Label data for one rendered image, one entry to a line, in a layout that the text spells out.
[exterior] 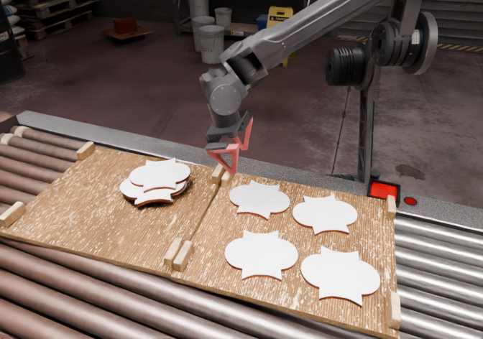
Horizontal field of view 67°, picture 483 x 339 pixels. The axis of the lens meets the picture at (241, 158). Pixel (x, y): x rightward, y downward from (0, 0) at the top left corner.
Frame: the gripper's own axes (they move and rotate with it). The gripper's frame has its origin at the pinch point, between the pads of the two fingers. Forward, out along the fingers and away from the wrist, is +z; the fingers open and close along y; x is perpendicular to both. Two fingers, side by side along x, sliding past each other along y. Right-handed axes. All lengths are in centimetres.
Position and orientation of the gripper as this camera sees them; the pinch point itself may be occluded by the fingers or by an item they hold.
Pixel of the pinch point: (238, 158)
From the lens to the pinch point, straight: 81.6
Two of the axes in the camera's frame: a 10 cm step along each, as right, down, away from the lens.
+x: 9.3, -0.7, -3.5
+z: 2.5, 8.4, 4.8
